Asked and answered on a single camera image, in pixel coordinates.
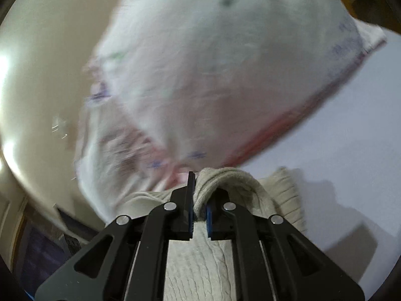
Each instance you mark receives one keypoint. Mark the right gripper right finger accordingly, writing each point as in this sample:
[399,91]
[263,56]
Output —
[272,259]

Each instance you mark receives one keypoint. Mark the beige knitted sweater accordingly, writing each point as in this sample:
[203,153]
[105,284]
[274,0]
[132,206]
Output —
[202,269]

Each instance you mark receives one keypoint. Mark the pink floral pillow large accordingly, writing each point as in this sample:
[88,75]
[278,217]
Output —
[211,81]

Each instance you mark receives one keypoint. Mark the pink floral pillow small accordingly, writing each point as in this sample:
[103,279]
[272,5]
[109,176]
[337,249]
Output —
[119,170]

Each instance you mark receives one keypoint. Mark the white wall switch plate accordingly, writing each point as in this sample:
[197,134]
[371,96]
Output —
[60,127]

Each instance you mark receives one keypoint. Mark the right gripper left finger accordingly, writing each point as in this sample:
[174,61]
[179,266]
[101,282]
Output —
[127,260]

